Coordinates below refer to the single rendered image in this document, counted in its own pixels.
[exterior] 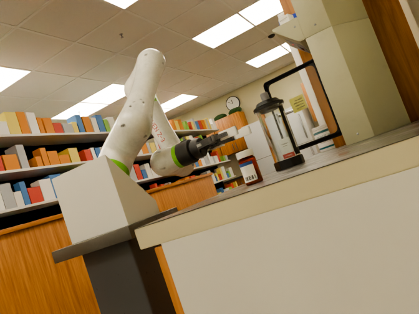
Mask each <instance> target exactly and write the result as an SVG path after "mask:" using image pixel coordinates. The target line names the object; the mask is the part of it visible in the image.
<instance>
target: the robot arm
mask: <svg viewBox="0 0 419 314"><path fill-rule="evenodd" d="M165 67H166V60H165V57H164V56H163V54H162V53H161V52H160V51H159V50H156V49H145V50H143V51H142V52H141V53H140V54H139V56H138V58H137V62H136V64H135V67H134V70H133V72H132V73H131V75H130V76H129V78H128V80H127V81H126V82H125V85H124V93H125V95H126V97H127V101H126V103H125V105H124V107H123V109H122V111H121V112H120V114H119V116H118V118H117V120H116V122H115V123H114V125H113V127H112V129H111V131H110V133H109V135H108V137H107V139H106V140H105V143H104V145H103V147H102V149H101V152H100V154H99V157H100V156H102V155H106V156H107V157H108V158H109V159H111V160H112V161H113V162H114V163H115V164H116V165H117V166H118V167H119V168H120V169H121V170H122V171H124V172H125V173H126V174H127V175H128V176H129V175H130V172H131V170H132V166H133V162H134V160H135V158H136V157H137V155H138V154H139V152H140V150H141V149H142V147H143V146H144V144H145V142H146V141H147V139H148V137H149V136H150V134H151V133H152V135H153V136H154V138H155V139H156V141H157V143H158V145H159V146H160V148H161V149H159V150H156V151H155V152H154V153H153V154H152V157H151V159H150V166H151V168H152V170H153V171H154V172H155V173H156V174H157V175H160V176H172V175H174V176H180V177H184V176H187V175H189V174H190V173H191V172H192V171H193V170H194V167H195V162H198V161H199V159H200V158H202V157H204V156H206V155H207V150H208V149H213V148H214V147H217V146H219V145H223V144H225V143H228V142H230V141H234V140H237V139H238V138H241V137H244V136H246V135H249V134H251V133H252V132H251V129H250V127H249V126H246V127H244V128H242V129H240V130H238V129H237V128H236V126H232V127H231V128H228V129H226V130H223V131H221V132H219V133H218V134H217V133H216V134H215V135H211V136H209V137H207V138H205V139H203V140H202V139H201V138H196V139H194V140H190V139H188V140H186V139H185V137H182V138H183V141H180V140H179V138H178V137H177V135H176V133H175V132H174V130H173V128H172V127H171V125H170V123H169V121H168V119H167V117H166V115H165V112H164V111H163V109H162V107H161V105H160V102H159V101H158V99H157V96H156V92H157V88H158V84H159V81H160V79H161V76H162V74H163V72H164V70H165Z"/></svg>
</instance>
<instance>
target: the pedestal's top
mask: <svg viewBox="0 0 419 314"><path fill-rule="evenodd" d="M177 211H178V210H177V207H174V208H172V209H169V210H166V211H163V212H160V213H159V214H156V215H154V216H151V217H148V218H146V219H143V220H141V221H138V222H136V223H133V224H130V225H128V226H125V227H122V228H119V229H116V230H114V231H110V232H107V233H104V234H101V235H98V236H96V237H93V238H90V239H87V240H83V241H81V242H78V243H75V244H72V245H69V246H67V247H64V248H61V249H59V250H56V251H53V252H52V256H53V259H54V263H55V264H57V263H59V262H63V261H66V260H69V259H73V258H75V257H78V256H81V255H84V254H88V253H90V252H94V251H96V250H100V249H103V248H106V247H109V246H111V245H115V244H118V243H121V242H125V241H127V240H130V239H133V238H135V237H136V235H135V231H134V229H136V228H138V227H141V226H144V225H145V224H148V223H151V222H153V221H155V220H158V219H161V218H162V217H165V216H168V215H170V214H173V213H174V212H177Z"/></svg>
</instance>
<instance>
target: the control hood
mask: <svg viewBox="0 0 419 314"><path fill-rule="evenodd" d="M272 32H273V33H275V35H277V36H278V37H279V38H281V39H282V40H283V41H284V42H285V43H287V44H288V45H289V46H291V47H293V46H292V45H290V43H288V42H287V41H286V40H289V41H291V42H294V43H296V44H300V45H302V46H303V47H304V48H306V49H307V50H308V51H309V52H310V50H309V47H308V45H307V42H306V38H305V37H304V34H303V31H302V29H301V26H300V24H299V21H298V18H297V17H295V18H294V19H292V20H290V21H288V22H286V23H284V24H282V25H280V26H279V27H277V28H275V29H273V30H272ZM309 52H308V53H309ZM310 54H311V52H310Z"/></svg>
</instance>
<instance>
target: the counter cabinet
mask: <svg viewBox="0 0 419 314"><path fill-rule="evenodd" d="M155 252H156V255H157V258H158V261H159V264H160V267H161V270H162V272H163V276H164V278H165V282H166V285H167V287H168V291H169V293H170V297H171V300H172V302H173V306H174V308H175V311H176V314H419V167H416V168H412V169H408V170H406V171H402V172H399V173H395V174H392V175H389V176H386V177H382V178H379V179H375V180H373V181H369V182H366V183H362V184H358V185H356V186H352V187H349V188H345V189H342V190H339V191H336V192H332V193H329V194H325V195H323V196H319V197H315V198H312V199H308V200H306V201H302V202H299V203H295V204H292V205H289V206H286V207H282V208H279V209H275V210H273V211H269V212H265V213H262V214H258V215H256V216H252V217H249V218H245V219H242V220H239V221H236V222H232V223H229V224H225V225H223V226H219V227H215V228H212V229H208V230H206V231H202V232H199V233H195V234H192V235H188V236H186V237H182V238H179V239H175V240H171V241H169V242H165V243H162V244H161V245H159V246H158V247H155Z"/></svg>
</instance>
